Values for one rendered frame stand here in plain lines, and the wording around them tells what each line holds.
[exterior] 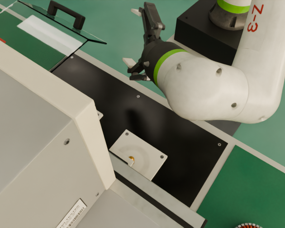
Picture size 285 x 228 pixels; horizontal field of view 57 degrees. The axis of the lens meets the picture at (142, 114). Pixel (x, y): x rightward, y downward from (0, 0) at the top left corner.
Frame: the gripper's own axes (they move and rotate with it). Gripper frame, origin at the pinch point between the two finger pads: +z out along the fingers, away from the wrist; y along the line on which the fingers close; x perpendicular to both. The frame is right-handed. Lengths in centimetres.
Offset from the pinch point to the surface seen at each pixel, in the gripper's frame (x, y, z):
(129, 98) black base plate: -4.2, -20.7, 3.4
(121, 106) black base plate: -1.4, -22.8, 1.7
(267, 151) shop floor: -107, -62, 19
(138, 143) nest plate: -3.1, -27.7, -12.4
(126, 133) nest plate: -0.7, -26.7, -8.3
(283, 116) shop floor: -128, -45, 34
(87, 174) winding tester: 21, -5, -48
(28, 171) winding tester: 27, 2, -54
